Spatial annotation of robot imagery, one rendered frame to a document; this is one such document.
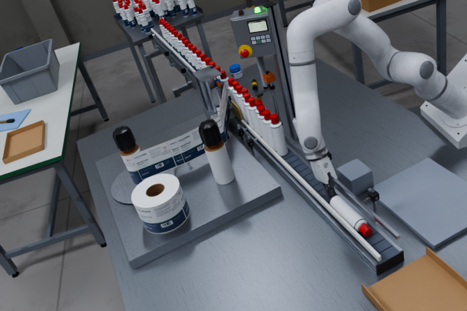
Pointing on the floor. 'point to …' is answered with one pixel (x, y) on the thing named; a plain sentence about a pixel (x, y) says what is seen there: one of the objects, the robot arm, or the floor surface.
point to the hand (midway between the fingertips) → (330, 192)
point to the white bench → (51, 149)
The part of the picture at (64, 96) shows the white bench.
